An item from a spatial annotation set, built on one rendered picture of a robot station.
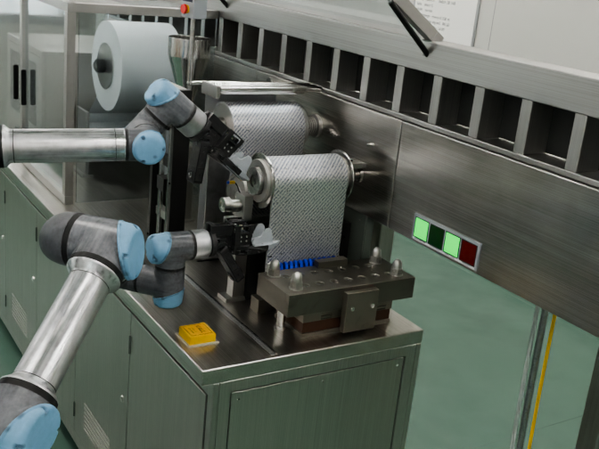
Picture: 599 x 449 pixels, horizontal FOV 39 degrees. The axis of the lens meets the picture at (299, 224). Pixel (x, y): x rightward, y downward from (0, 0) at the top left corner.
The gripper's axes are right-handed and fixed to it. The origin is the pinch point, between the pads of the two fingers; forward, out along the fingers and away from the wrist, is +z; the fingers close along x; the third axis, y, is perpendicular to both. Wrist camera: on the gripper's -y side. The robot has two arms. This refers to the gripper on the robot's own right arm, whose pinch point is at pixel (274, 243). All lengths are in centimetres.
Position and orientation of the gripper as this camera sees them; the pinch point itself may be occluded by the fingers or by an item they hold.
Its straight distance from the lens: 227.1
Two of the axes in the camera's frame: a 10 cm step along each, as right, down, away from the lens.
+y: 1.0, -9.5, -3.1
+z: 8.5, -0.8, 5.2
